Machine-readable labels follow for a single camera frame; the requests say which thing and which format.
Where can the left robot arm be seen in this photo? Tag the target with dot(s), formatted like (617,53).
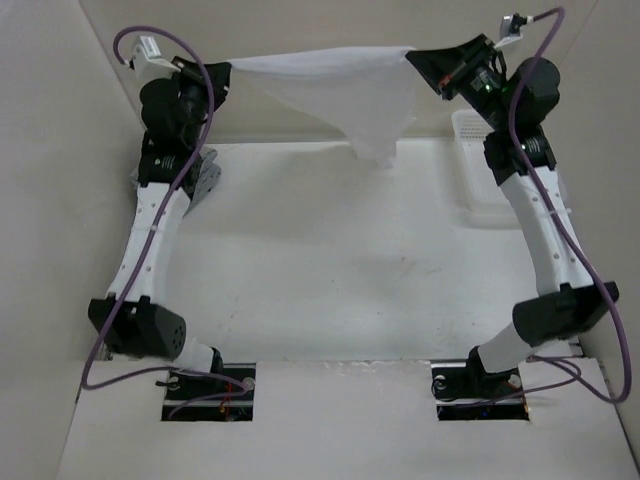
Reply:
(132,318)

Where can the white plastic basket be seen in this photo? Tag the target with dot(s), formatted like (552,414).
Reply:
(483,197)

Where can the white tank top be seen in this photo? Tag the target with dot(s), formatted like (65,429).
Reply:
(368,93)

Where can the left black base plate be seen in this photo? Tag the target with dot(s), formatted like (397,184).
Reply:
(188,398)

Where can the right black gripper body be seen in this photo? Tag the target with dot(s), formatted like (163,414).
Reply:
(479,83)

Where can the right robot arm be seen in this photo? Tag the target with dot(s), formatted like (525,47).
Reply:
(524,167)

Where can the folded grey tank tops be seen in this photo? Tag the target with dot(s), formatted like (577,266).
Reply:
(202,177)

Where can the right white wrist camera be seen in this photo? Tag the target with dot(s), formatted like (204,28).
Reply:
(510,29)

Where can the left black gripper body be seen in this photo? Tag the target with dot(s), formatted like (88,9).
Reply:
(194,88)

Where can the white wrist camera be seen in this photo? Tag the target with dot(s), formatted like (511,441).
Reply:
(510,29)
(147,61)

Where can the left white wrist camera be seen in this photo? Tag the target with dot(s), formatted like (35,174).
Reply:
(147,61)

